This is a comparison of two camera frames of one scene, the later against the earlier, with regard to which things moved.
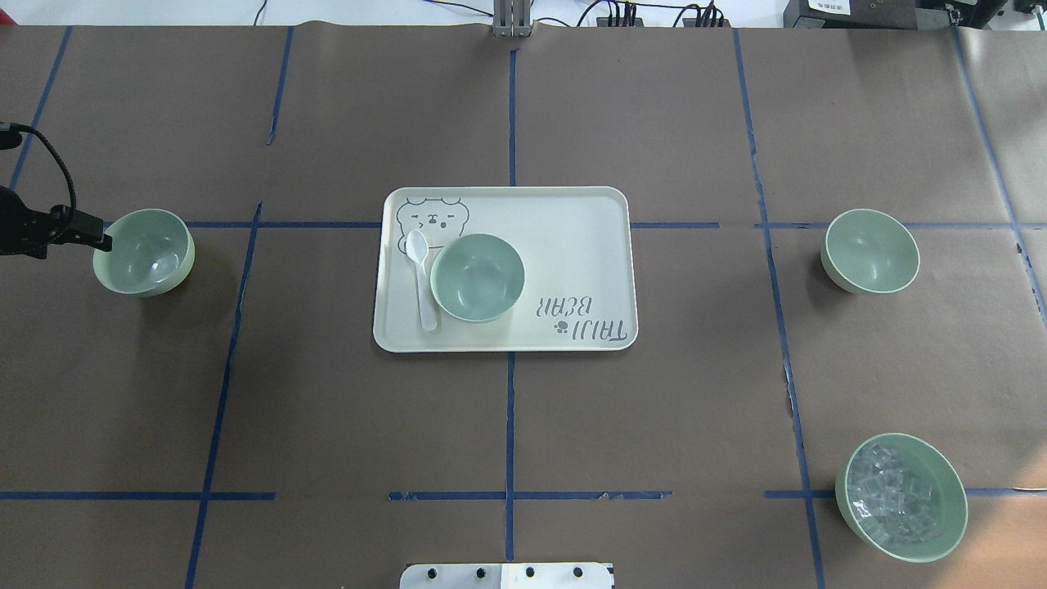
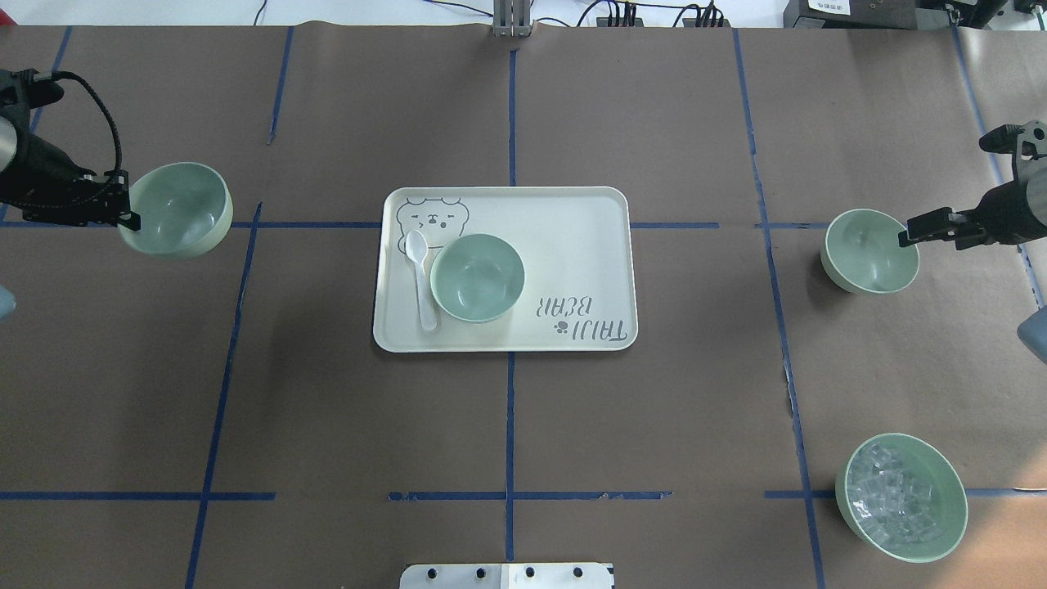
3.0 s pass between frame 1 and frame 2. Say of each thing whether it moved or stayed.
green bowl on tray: stayed
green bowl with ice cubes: stayed
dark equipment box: stayed
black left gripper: moved
